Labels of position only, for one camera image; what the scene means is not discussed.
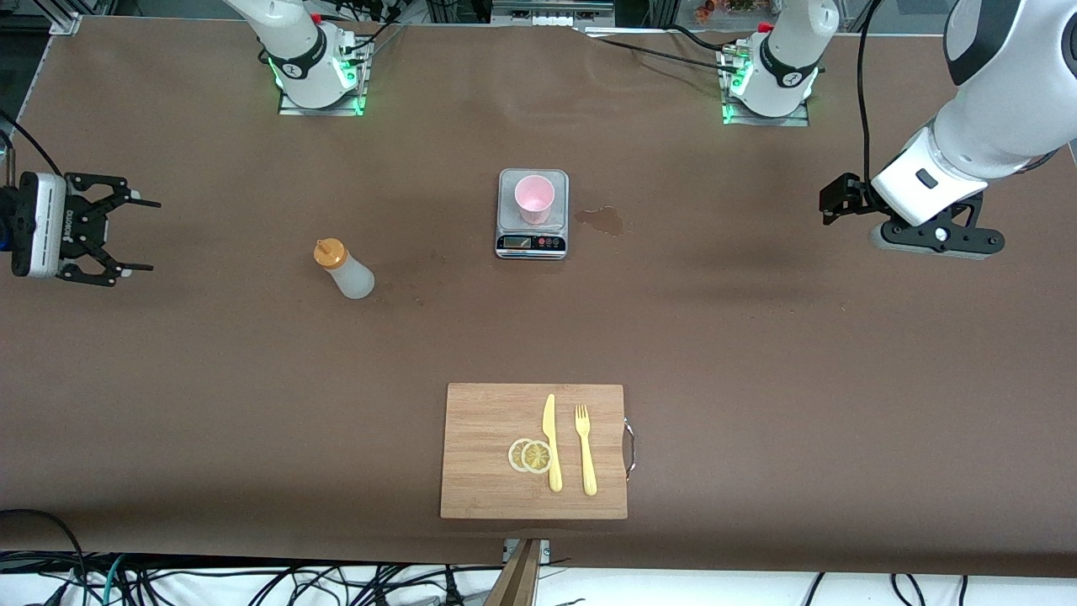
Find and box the white power strip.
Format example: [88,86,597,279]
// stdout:
[492,0,615,30]

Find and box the colourful toy food pile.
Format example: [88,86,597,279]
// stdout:
[694,0,762,22]

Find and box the wooden cutting board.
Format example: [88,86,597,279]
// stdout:
[440,383,637,520]

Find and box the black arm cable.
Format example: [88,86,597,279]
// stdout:
[0,109,65,178]
[856,0,886,183]

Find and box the pink plastic cup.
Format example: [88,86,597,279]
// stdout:
[514,174,556,226]

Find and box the yellow plastic fork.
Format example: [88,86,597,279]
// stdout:
[575,404,598,497]

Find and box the yellow plastic knife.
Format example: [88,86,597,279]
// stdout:
[542,393,563,493]

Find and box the brown sauce spill puddle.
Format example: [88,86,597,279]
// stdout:
[575,206,625,237]

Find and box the brown table cover sheet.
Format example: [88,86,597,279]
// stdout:
[0,15,1077,577]

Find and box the silver digital kitchen scale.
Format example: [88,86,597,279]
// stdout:
[495,168,570,261]

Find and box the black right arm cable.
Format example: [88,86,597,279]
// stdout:
[0,109,65,178]

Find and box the teal floor cable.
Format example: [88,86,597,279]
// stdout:
[80,554,127,606]

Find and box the aluminium frame profile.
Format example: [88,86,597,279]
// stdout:
[49,0,106,36]

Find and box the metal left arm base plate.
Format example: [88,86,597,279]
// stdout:
[719,46,811,127]

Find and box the wooden beam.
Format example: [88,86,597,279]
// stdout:
[484,539,544,606]

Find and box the black cable lying on table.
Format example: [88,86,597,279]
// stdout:
[585,32,733,75]

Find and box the black looped floor cable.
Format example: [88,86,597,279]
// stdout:
[0,508,89,606]

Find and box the sauce bottle with orange cap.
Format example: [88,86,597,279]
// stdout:
[314,238,376,300]

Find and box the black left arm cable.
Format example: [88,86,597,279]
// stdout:
[856,0,886,183]

